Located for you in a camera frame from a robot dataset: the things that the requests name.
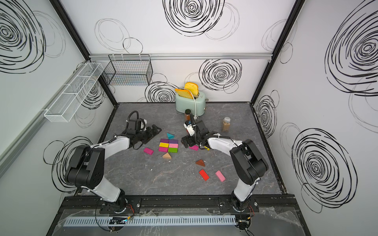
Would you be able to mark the green block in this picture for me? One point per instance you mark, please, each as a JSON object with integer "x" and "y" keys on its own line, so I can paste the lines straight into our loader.
{"x": 173, "y": 150}

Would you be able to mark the red block front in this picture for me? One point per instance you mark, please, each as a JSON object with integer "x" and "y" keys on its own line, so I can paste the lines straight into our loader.
{"x": 204, "y": 175}

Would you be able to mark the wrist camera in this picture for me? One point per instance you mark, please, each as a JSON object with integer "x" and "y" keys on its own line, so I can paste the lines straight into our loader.
{"x": 190, "y": 127}
{"x": 142, "y": 124}

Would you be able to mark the tan wooden triangle block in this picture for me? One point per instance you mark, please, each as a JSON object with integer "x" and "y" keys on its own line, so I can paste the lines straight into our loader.
{"x": 167, "y": 156}

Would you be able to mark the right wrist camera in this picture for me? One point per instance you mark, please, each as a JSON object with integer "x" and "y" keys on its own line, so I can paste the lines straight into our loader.
{"x": 190, "y": 127}

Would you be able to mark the front toast slice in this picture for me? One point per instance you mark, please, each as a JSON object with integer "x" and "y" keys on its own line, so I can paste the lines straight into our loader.
{"x": 185, "y": 93}

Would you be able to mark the rear toast slice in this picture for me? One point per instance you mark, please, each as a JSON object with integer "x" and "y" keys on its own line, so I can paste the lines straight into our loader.
{"x": 192, "y": 87}

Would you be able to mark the glass jar tan spice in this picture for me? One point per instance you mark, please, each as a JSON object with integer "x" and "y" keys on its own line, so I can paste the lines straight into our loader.
{"x": 226, "y": 124}

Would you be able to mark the toast slice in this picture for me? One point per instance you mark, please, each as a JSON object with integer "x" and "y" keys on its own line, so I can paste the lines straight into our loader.
{"x": 192, "y": 87}
{"x": 185, "y": 93}

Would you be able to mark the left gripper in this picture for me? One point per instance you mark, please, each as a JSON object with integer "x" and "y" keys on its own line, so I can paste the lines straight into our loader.
{"x": 151, "y": 135}

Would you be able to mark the violet purple block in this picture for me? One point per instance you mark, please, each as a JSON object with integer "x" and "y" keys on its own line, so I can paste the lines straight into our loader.
{"x": 172, "y": 141}

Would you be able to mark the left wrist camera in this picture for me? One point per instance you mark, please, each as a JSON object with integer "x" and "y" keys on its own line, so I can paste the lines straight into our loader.
{"x": 142, "y": 124}

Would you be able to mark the black wire basket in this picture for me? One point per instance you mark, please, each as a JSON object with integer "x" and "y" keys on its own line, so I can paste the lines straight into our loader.
{"x": 128, "y": 70}

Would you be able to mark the magenta block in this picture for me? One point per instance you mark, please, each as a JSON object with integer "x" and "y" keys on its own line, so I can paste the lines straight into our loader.
{"x": 163, "y": 149}
{"x": 195, "y": 147}
{"x": 148, "y": 151}

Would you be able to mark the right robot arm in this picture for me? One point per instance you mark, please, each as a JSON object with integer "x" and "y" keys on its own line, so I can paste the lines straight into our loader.
{"x": 248, "y": 161}

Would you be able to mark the mint green toaster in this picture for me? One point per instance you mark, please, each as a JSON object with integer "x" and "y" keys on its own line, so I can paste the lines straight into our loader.
{"x": 197, "y": 106}

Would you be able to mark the white wire shelf basket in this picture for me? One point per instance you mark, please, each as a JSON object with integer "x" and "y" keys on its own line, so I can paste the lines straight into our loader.
{"x": 83, "y": 90}

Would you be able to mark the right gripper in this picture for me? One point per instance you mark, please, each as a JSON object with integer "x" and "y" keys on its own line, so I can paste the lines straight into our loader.
{"x": 188, "y": 138}

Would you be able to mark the grey slotted cable duct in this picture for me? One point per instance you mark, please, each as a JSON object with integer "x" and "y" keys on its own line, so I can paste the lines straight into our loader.
{"x": 191, "y": 220}

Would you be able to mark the teal triangle block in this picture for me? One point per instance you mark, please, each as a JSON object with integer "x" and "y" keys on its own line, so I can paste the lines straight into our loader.
{"x": 170, "y": 136}

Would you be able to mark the light pink block front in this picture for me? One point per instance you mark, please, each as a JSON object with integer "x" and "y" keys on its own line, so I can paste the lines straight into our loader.
{"x": 220, "y": 176}

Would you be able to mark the brown spice bottle black cap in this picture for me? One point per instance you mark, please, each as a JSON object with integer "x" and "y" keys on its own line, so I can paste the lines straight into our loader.
{"x": 188, "y": 114}

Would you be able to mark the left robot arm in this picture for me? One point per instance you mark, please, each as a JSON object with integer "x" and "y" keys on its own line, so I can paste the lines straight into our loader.
{"x": 86, "y": 166}

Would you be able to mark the black mounting rail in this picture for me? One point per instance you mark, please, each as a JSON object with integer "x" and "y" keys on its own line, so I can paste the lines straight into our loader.
{"x": 138, "y": 203}

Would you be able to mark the brown triangle block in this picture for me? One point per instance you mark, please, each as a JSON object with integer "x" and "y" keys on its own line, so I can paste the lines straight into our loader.
{"x": 201, "y": 163}

